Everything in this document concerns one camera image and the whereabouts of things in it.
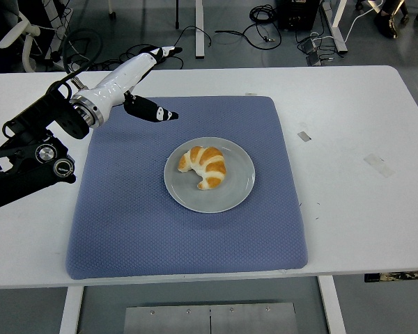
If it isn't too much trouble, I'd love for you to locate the person's foot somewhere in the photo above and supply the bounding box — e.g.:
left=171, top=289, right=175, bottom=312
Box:
left=374, top=12, right=400, bottom=39

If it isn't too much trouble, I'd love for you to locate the grey round plate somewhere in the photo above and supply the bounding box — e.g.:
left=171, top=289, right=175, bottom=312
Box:
left=163, top=136, right=256, bottom=214

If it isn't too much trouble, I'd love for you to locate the white background desk frame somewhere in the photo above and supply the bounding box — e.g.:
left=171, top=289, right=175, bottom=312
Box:
left=319, top=0, right=348, bottom=54

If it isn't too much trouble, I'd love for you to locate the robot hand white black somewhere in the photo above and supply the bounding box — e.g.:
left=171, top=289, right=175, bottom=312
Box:
left=71, top=45, right=183, bottom=123

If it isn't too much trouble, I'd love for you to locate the croissant bread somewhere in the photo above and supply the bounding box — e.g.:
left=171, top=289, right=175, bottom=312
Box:
left=177, top=145, right=227, bottom=191

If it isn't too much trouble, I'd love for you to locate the white chair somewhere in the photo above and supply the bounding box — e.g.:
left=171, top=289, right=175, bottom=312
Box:
left=0, top=12, right=42, bottom=73

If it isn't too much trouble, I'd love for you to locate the white background table leg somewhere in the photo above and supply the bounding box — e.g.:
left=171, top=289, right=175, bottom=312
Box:
left=194, top=0, right=206, bottom=58

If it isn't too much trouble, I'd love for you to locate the black cable bundle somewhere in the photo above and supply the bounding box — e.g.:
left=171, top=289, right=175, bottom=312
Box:
left=249, top=3, right=278, bottom=24

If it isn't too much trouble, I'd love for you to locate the grey metal plate with screws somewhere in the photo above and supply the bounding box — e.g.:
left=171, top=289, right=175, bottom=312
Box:
left=123, top=302, right=299, bottom=334

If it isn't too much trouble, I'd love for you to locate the white cable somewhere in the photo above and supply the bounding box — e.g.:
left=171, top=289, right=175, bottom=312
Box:
left=343, top=3, right=384, bottom=40

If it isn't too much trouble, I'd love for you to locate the black equipment box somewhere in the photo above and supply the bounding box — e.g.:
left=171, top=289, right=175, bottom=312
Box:
left=277, top=0, right=318, bottom=31

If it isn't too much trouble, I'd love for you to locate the blue quilted mat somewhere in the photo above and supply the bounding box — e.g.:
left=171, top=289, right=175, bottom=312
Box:
left=65, top=96, right=308, bottom=281

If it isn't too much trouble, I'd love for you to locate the large clear tape piece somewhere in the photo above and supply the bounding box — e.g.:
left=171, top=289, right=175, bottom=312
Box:
left=363, top=153, right=395, bottom=179

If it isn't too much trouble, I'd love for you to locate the grey foot pedal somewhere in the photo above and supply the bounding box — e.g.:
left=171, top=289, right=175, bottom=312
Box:
left=305, top=51, right=323, bottom=67

